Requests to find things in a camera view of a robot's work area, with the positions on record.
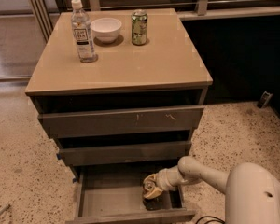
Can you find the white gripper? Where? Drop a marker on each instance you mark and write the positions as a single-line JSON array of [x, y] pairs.
[[163, 180]]

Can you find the orange drink can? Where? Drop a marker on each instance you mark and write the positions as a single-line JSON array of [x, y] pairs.
[[151, 205]]

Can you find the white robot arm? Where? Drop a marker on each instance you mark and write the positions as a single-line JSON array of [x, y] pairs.
[[252, 193]]

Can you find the middle grey drawer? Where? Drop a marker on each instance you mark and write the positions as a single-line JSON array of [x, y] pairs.
[[121, 154]]

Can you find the bottom grey open drawer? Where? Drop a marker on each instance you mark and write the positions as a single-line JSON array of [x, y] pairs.
[[113, 194]]

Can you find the top grey drawer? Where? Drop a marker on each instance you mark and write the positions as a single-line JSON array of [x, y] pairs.
[[121, 121]]

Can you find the grey drawer cabinet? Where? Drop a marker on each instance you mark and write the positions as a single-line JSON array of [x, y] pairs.
[[166, 71]]

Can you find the green drink can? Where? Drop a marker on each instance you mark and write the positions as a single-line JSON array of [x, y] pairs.
[[139, 27]]

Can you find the white bowl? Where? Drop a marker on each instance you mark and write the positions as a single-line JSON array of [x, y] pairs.
[[106, 30]]

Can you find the clear tea bottle white cap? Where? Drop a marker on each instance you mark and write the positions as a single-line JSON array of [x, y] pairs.
[[81, 27]]

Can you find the small dark wall bracket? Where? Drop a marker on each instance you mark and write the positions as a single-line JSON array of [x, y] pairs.
[[264, 99]]

